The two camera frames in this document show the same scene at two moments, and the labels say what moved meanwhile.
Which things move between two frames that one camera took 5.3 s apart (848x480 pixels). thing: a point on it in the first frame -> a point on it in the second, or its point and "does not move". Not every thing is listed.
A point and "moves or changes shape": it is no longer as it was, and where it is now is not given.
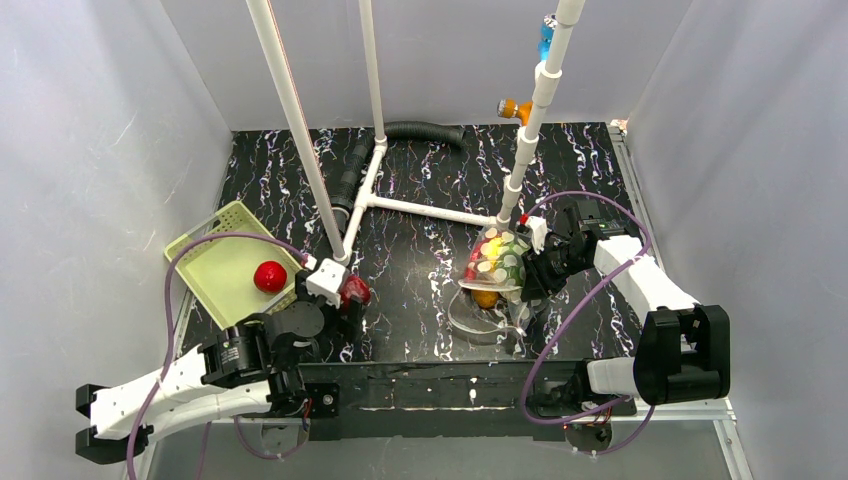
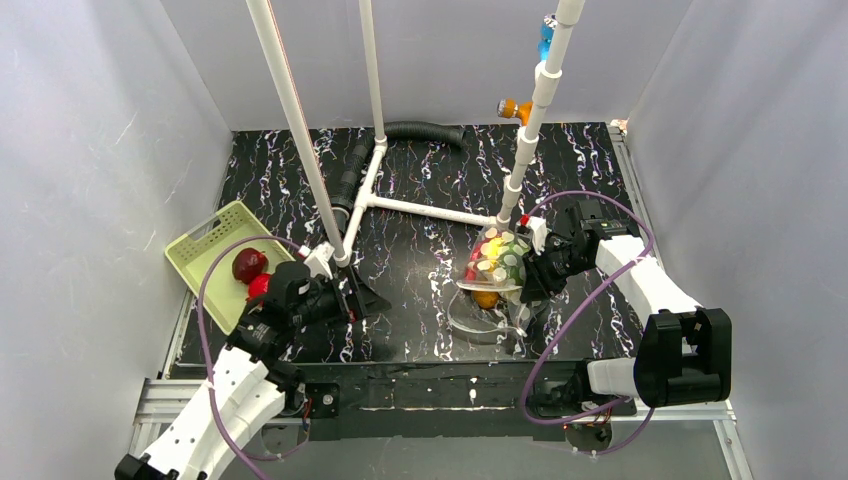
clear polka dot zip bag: [490, 299] does not move
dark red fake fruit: [353, 285] moves or changes shape
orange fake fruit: [485, 299] does not move
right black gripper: [536, 270] does not move
